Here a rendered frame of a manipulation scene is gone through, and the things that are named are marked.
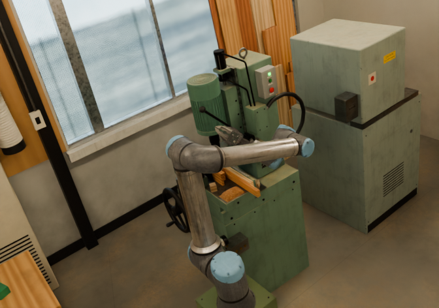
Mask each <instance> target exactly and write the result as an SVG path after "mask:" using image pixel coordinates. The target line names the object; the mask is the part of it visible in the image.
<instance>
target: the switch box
mask: <svg viewBox="0 0 439 308"><path fill-rule="evenodd" d="M268 72H270V76H271V75H272V77H270V78H271V79H272V84H271V85H269V84H270V83H269V82H268V80H269V79H270V78H267V77H268ZM255 78H256V83H257V91H258V96H259V97H261V98H263V99H267V98H269V97H271V96H273V95H275V94H277V93H278V84H277V79H276V69H275V67H274V66H272V65H267V66H264V67H262V68H260V69H257V70H255ZM272 87H273V88H274V93H273V94H271V95H270V93H271V92H270V88H272Z"/></svg>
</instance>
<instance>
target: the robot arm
mask: <svg viewBox="0 0 439 308"><path fill-rule="evenodd" d="M219 129H221V130H223V131H226V132H227V133H228V134H230V135H229V136H228V135H227V134H224V133H222V132H221V131H220V130H219ZM215 130H216V132H217V133H218V134H219V136H220V137H221V138H222V140H223V141H224V142H225V143H226V144H229V145H230V147H221V148H219V147H218V146H216V145H213V146H204V145H200V144H198V143H196V142H194V141H193V140H190V139H189V138H188V137H187V136H182V135H178V136H174V137H173V138H171V139H170V140H169V142H168V144H167V146H166V149H165V151H166V154H167V156H168V158H170V159H171V160H172V164H173V167H174V170H175V172H176V177H177V180H178V184H179V188H180V192H181V195H182V200H183V203H184V207H185V211H186V215H187V220H188V223H189V228H190V231H191V235H192V238H193V239H192V240H191V243H190V245H189V247H188V251H187V255H188V257H189V259H190V261H191V263H192V264H193V265H194V266H196V267H197V268H198V269H199V270H200V271H201V272H202V273H203V274H204V275H205V276H206V277H207V278H208V279H209V280H210V281H211V282H212V283H213V284H214V285H215V287H216V290H217V293H218V297H217V300H216V306H217V308H255V304H256V300H255V295H254V293H253V291H252V290H251V289H250V288H249V286H248V281H247V278H246V272H245V269H244V263H243V261H242V259H241V257H240V256H239V255H238V254H236V253H234V252H232V251H224V250H223V248H222V245H221V240H220V237H219V236H218V235H217V234H215V231H214V226H213V223H212V218H211V214H210V208H209V205H208V200H207V197H206V191H205V187H204V182H203V177H202V174H201V173H203V174H214V173H218V172H221V171H222V169H223V168H226V167H231V166H238V165H243V164H249V163H254V162H261V163H262V164H264V165H266V166H268V167H269V168H271V169H273V170H275V169H277V167H279V165H280V163H281V162H282V161H283V159H284V157H294V156H299V155H300V156H302V157H309V156H310V155H311V154H312V153H313V151H314V141H313V140H311V139H309V138H307V137H305V136H302V135H299V134H297V133H296V131H295V130H294V129H292V128H291V127H288V126H286V125H279V126H278V128H277V129H276V132H275V133H274V135H273V137H272V138H271V140H270V141H267V142H260V141H258V140H255V141H254V140H251V141H248V140H247V139H244V138H243V137H244V135H243V134H242V133H240V131H238V130H237V129H236V128H234V127H226V126H215ZM232 145H234V146H232Z"/></svg>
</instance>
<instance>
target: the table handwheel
mask: <svg viewBox="0 0 439 308"><path fill-rule="evenodd" d="M167 193H169V194H170V195H171V196H172V197H173V198H174V199H175V206H172V205H171V204H170V203H169V201H168V198H167ZM162 196H163V201H164V205H165V207H166V209H167V212H168V214H169V215H170V217H171V219H172V220H173V221H175V225H176V226H177V227H178V228H179V229H180V230H181V231H182V232H184V233H188V232H190V228H189V223H188V220H187V215H186V211H185V207H184V203H183V202H182V201H181V199H180V197H179V196H178V195H177V194H176V193H175V192H174V191H173V190H172V189H170V188H168V187H167V188H164V189H163V192H162ZM181 213H183V215H184V218H185V220H186V225H185V223H184V221H183V219H182V217H181V215H180V214H181ZM176 216H178V218H179V220H180V221H181V223H182V225H181V224H180V222H179V221H178V219H177V218H176Z"/></svg>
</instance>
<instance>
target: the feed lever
mask: <svg viewBox="0 0 439 308"><path fill-rule="evenodd" d="M199 111H200V112H201V113H206V114H208V115H209V116H211V117H213V118H214V119H216V120H218V121H219V122H220V123H222V124H224V125H225V126H227V127H231V126H230V125H229V124H227V123H226V122H224V121H222V120H221V119H219V118H218V117H216V116H214V115H213V114H211V113H210V112H208V111H206V108H205V107H204V106H201V107H200V108H199ZM240 133H241V132H240ZM242 134H243V133H242ZM243 135H244V137H243V138H244V139H247V140H248V141H251V140H254V141H255V140H259V138H255V136H254V135H252V134H250V133H248V132H245V133H244V134H243Z"/></svg>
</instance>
